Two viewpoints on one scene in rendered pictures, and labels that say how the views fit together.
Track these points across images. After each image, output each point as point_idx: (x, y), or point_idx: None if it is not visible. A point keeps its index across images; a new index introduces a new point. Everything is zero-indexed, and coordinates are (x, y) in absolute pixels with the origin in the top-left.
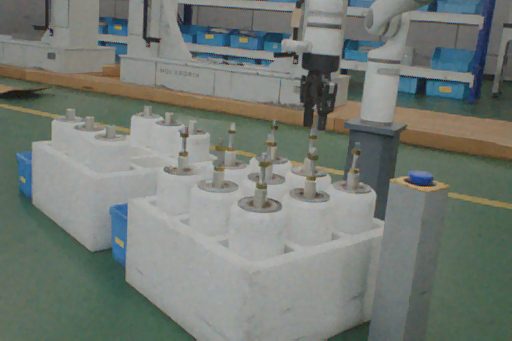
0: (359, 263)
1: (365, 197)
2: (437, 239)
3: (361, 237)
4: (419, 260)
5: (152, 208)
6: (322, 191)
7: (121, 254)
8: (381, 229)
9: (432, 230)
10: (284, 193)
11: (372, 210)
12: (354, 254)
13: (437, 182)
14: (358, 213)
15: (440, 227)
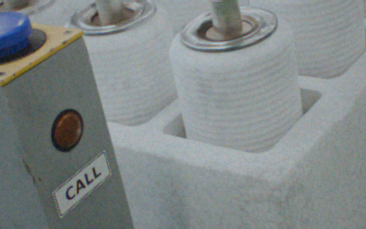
0: (150, 195)
1: (184, 60)
2: (28, 209)
3: (153, 144)
4: None
5: None
6: (143, 16)
7: None
8: (234, 155)
9: None
10: (172, 3)
11: (217, 100)
12: (127, 169)
13: (19, 64)
14: (183, 92)
15: (24, 183)
